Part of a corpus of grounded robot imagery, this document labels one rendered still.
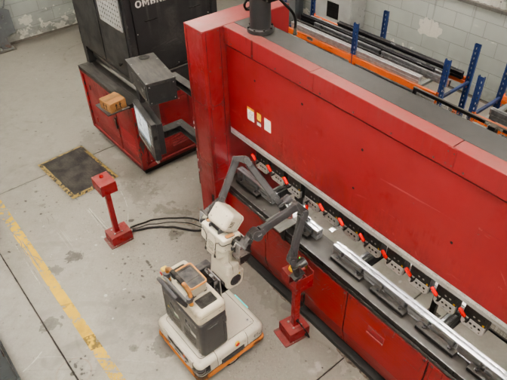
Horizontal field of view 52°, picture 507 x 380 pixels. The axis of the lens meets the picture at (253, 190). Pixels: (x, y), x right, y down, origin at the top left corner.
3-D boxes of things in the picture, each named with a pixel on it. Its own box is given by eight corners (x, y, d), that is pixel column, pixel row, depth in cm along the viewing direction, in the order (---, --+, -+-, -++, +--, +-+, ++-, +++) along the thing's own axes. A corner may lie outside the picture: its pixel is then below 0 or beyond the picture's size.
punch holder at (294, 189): (287, 190, 417) (287, 174, 406) (295, 185, 420) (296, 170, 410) (299, 200, 407) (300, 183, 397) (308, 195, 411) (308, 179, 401)
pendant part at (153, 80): (140, 143, 483) (124, 58, 428) (165, 135, 492) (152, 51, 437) (160, 173, 449) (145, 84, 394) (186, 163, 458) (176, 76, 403)
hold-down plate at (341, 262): (330, 258, 400) (330, 255, 398) (335, 255, 403) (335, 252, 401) (358, 282, 382) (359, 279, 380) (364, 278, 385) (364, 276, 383)
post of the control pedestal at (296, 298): (290, 322, 447) (292, 281, 412) (295, 319, 449) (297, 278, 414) (293, 326, 443) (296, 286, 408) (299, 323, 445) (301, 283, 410)
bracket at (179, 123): (160, 133, 488) (158, 127, 483) (182, 124, 499) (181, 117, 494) (182, 153, 463) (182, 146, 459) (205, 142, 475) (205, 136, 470)
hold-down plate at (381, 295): (369, 290, 376) (370, 288, 374) (374, 286, 379) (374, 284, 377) (402, 317, 358) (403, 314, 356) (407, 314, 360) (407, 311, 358)
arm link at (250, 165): (240, 159, 400) (241, 160, 389) (246, 154, 400) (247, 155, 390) (273, 203, 408) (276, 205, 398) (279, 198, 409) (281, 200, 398)
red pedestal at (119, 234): (103, 238, 544) (85, 176, 490) (125, 228, 556) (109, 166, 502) (112, 249, 532) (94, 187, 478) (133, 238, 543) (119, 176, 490)
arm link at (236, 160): (232, 151, 398) (234, 151, 388) (249, 157, 400) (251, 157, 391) (212, 205, 401) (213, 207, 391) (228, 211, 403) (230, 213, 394)
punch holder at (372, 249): (361, 246, 368) (364, 230, 357) (370, 241, 372) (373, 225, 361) (378, 259, 359) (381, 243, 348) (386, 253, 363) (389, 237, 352)
